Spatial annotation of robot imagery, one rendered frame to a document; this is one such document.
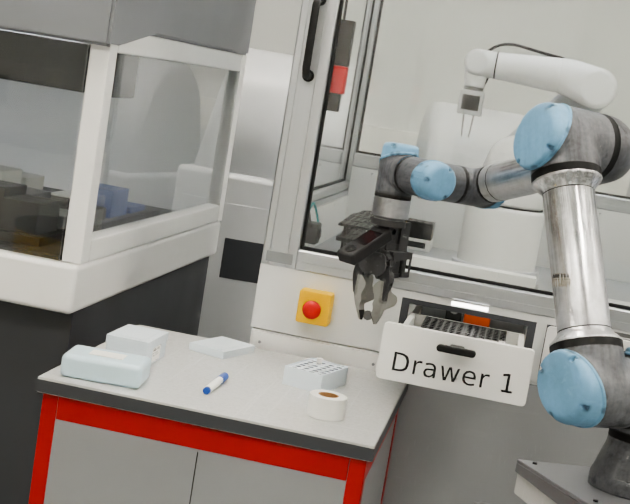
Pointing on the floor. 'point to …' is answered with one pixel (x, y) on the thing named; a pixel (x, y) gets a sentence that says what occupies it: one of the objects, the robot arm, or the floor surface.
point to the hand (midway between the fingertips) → (366, 315)
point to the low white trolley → (211, 435)
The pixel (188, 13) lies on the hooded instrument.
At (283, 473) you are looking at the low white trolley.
